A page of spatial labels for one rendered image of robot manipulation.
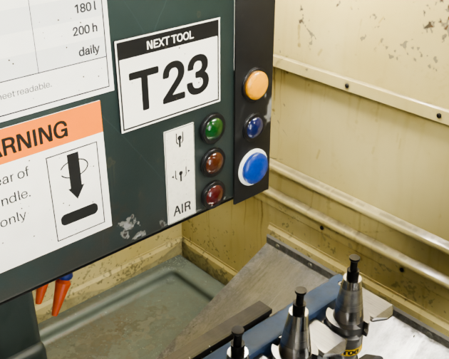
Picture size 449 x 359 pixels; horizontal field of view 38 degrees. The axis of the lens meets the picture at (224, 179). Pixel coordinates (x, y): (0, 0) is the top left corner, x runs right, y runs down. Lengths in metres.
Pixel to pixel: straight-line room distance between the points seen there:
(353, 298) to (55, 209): 0.56
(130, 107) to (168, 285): 1.62
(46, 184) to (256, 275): 1.30
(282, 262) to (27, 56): 1.37
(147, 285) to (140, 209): 1.54
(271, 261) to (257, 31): 1.24
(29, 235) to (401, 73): 0.99
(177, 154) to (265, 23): 0.13
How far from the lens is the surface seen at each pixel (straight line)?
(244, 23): 0.55
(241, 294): 1.72
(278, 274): 1.73
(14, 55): 0.44
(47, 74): 0.45
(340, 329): 0.97
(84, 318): 1.98
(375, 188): 1.48
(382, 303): 1.04
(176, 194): 0.55
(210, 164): 0.56
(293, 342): 0.89
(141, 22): 0.48
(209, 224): 1.99
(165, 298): 2.04
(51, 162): 0.47
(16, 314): 1.43
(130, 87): 0.49
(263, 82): 0.57
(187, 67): 0.52
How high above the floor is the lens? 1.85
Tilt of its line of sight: 28 degrees down
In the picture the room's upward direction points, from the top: straight up
